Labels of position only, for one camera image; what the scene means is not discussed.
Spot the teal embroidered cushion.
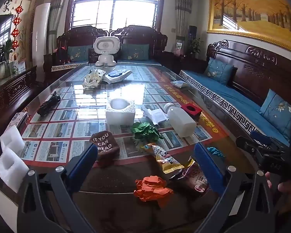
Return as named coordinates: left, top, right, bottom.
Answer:
left=121, top=44, right=149, bottom=61
left=257, top=89, right=291, bottom=139
left=204, top=58, right=234, bottom=85
left=67, top=45, right=93, bottom=63

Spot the white plastic bottle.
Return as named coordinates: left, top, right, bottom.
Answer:
left=164, top=102, right=197, bottom=138

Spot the yellow snack wrapper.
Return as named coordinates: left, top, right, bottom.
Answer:
left=139, top=143, right=185, bottom=174

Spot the dark red bag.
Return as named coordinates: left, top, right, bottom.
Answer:
left=55, top=46, right=69, bottom=64

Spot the person's right hand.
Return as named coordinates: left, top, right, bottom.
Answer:
left=265, top=171, right=291, bottom=197

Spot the window with bars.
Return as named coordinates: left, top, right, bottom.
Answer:
left=65, top=0, right=166, bottom=32

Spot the white foam piece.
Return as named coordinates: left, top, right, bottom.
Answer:
left=0, top=147, right=29, bottom=193
left=0, top=125, right=25, bottom=154

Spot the white package with blue print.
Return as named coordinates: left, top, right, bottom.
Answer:
left=104, top=69, right=133, bottom=84

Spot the crumpled white paper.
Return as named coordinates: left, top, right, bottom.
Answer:
left=142, top=107, right=169, bottom=127

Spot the green plant in glass vase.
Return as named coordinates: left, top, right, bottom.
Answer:
left=0, top=39, right=14, bottom=77

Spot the brown printed cloth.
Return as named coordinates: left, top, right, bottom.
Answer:
left=89, top=131, right=120, bottom=162

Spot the orange paper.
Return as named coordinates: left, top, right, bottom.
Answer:
left=133, top=175, right=174, bottom=202

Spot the dark wooden side table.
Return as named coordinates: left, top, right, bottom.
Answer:
left=161, top=51, right=208, bottom=75

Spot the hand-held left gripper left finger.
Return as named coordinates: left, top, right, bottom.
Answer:
left=17, top=142, right=99, bottom=233

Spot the gold framed tree painting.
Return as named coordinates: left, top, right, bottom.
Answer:
left=207, top=0, right=291, bottom=56

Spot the white standing air conditioner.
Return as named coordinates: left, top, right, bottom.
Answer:
left=32, top=3, right=51, bottom=65

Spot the white patterned plastic bag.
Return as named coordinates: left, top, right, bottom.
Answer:
left=84, top=68, right=106, bottom=89

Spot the red square box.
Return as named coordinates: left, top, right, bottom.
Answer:
left=181, top=103, right=202, bottom=118

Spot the white tissue pack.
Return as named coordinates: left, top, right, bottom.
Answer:
left=170, top=81, right=192, bottom=88

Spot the calligraphy wall scroll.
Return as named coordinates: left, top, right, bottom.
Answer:
left=0, top=0, right=36, bottom=61

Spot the white printed carton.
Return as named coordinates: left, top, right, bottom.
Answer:
left=7, top=112, right=31, bottom=133

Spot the blue patterned seat pad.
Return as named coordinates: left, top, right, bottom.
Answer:
left=179, top=70, right=290, bottom=148

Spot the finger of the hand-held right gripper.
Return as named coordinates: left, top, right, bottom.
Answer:
left=236, top=136, right=265, bottom=159
left=250, top=130, right=274, bottom=148

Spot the black cable bundle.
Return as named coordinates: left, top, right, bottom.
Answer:
left=36, top=91, right=61, bottom=116

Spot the red knot hanging decoration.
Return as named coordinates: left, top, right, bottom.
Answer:
left=12, top=1, right=23, bottom=52

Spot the brown snack packet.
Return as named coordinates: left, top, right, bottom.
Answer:
left=170, top=156, right=210, bottom=197

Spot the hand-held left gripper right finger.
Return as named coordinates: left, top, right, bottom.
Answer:
left=193, top=142, right=275, bottom=233

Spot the white foam block with hole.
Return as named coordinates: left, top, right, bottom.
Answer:
left=105, top=98, right=136, bottom=126

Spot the white green box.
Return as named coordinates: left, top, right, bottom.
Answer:
left=9, top=59, right=27, bottom=74

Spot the grey curtain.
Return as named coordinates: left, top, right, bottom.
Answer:
left=50, top=0, right=71, bottom=54
left=175, top=0, right=194, bottom=39

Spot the teal wrapper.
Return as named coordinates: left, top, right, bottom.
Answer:
left=207, top=147, right=225, bottom=162

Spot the green potted plant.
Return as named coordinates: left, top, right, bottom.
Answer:
left=187, top=37, right=203, bottom=59

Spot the white robot toy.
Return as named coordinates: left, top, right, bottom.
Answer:
left=93, top=36, right=122, bottom=66

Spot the green cloth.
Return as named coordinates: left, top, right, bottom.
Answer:
left=131, top=122, right=164, bottom=144

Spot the carved wooden sofa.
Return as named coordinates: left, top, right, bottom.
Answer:
left=179, top=39, right=291, bottom=148
left=44, top=25, right=168, bottom=78

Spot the dark wooden cabinet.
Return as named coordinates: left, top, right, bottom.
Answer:
left=0, top=65, right=38, bottom=136

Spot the black television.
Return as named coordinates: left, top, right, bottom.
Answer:
left=0, top=15, right=14, bottom=69

